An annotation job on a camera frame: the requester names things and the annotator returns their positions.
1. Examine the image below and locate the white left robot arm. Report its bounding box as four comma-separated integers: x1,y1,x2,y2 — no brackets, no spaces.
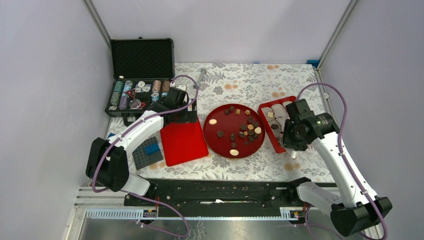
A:
85,87,197,206

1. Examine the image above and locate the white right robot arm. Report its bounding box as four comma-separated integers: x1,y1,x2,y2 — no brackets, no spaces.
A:
282,99,393,237

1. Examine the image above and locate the red chocolate box tray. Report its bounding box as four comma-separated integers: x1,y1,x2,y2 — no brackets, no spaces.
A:
258,95,296,154

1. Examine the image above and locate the white oval chocolate left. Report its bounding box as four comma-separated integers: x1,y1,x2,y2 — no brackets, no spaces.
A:
208,118,218,125

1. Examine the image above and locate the white oval chocolate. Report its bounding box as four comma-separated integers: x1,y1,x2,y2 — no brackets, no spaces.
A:
229,149,239,157
208,118,218,125

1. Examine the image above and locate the white round chocolate right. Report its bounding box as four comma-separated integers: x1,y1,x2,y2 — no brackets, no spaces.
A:
254,127,262,135

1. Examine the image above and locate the dark chocolate alone left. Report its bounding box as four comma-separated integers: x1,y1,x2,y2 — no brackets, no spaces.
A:
216,130,224,138

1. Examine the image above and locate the white oval chocolate bottom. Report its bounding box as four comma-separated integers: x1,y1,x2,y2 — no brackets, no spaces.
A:
229,149,239,157

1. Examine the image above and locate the blue fifty poker chip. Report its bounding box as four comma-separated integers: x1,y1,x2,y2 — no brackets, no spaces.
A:
151,93,160,101

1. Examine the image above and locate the red square box lid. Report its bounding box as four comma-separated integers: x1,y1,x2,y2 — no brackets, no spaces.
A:
160,121,209,167

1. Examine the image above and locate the black poker chip case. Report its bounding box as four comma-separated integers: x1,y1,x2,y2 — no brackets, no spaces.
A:
104,37,175,117

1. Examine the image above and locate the floral table cloth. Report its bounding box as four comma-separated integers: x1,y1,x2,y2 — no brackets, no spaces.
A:
128,63,333,183

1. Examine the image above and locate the round red plate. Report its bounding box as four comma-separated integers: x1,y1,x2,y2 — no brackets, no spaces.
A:
202,103,266,159

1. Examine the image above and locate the grey lego baseplate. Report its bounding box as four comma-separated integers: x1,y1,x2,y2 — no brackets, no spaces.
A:
132,136,164,170

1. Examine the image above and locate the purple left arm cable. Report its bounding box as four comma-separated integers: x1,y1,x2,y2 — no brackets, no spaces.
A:
91,74,200,239

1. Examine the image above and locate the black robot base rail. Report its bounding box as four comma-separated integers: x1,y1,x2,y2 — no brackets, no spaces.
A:
123,178,309,219

